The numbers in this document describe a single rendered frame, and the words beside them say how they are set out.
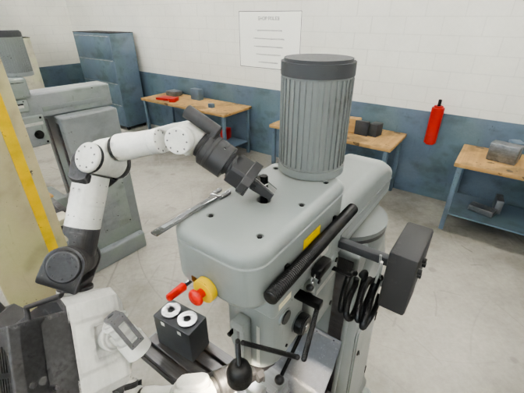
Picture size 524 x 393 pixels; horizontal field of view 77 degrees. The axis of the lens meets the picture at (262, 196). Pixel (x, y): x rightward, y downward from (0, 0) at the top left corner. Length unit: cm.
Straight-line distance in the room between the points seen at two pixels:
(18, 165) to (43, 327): 153
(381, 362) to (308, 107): 235
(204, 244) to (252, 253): 11
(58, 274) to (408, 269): 91
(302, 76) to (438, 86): 411
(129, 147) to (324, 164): 52
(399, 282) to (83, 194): 90
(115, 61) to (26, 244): 589
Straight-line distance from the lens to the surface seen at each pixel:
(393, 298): 109
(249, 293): 72
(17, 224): 246
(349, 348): 166
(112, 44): 793
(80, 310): 97
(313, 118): 89
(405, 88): 500
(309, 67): 86
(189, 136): 79
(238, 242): 69
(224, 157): 79
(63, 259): 95
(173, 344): 173
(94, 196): 97
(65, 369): 96
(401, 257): 100
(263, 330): 101
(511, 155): 446
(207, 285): 76
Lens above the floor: 231
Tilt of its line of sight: 29 degrees down
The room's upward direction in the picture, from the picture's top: straight up
